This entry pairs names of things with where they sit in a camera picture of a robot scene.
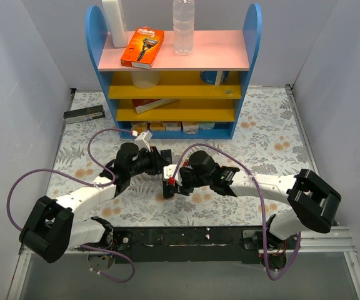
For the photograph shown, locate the black tv remote control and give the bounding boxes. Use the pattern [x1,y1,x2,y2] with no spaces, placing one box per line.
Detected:
[160,149,173,166]

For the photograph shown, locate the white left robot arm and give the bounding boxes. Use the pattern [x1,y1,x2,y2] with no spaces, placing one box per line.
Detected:
[19,142,172,263]

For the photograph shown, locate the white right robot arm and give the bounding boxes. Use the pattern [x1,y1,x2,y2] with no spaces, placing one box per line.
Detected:
[162,151,341,249]

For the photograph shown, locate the floral table mat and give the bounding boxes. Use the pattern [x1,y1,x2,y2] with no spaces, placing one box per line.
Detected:
[39,89,329,228]

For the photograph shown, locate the white orange small box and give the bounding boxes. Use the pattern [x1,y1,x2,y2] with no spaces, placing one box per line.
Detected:
[182,122,199,134]

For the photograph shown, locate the red white flat box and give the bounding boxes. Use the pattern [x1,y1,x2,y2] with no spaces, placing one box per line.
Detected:
[132,98,179,114]

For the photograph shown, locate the black rectangular box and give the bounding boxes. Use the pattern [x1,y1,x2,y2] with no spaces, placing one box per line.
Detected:
[63,105,105,124]

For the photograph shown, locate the blue shelf unit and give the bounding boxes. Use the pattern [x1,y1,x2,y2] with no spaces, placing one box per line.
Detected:
[85,3,263,139]

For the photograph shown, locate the blue white can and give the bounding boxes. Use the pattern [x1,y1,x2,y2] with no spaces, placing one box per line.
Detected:
[200,71,229,86]

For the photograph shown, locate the orange razor box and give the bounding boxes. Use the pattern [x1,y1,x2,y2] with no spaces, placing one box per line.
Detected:
[121,27,164,69]

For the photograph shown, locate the white tall bottle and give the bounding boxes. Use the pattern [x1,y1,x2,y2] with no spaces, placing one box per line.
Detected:
[102,0,128,48]

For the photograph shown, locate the clear plastic water bottle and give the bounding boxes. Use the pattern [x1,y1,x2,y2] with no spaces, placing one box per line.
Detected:
[172,0,195,56]

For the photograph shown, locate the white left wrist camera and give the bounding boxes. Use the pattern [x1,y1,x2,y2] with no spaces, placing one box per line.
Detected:
[134,130,153,152]

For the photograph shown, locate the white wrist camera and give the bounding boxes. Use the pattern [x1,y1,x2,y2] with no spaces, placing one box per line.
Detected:
[162,164,181,186]
[134,130,153,152]

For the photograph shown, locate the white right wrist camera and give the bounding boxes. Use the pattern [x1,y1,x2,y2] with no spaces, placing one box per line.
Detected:
[162,164,181,186]

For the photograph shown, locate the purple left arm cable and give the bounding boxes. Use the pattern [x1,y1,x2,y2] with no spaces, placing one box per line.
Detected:
[6,127,137,284]

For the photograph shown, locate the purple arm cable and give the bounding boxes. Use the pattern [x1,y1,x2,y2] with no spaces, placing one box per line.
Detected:
[172,142,302,281]
[6,127,137,284]

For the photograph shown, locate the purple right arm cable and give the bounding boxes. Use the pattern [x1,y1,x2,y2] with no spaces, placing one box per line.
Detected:
[172,142,302,281]

